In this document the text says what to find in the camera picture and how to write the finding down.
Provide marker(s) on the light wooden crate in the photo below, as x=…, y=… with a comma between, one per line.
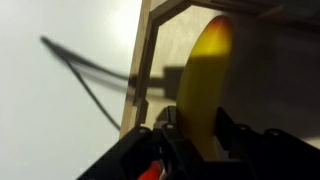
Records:
x=136, y=66

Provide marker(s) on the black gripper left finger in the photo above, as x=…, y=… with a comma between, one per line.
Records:
x=120, y=160

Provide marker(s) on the yellow banana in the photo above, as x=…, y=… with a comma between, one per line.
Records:
x=203, y=83

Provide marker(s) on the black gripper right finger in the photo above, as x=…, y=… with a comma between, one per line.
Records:
x=253, y=150

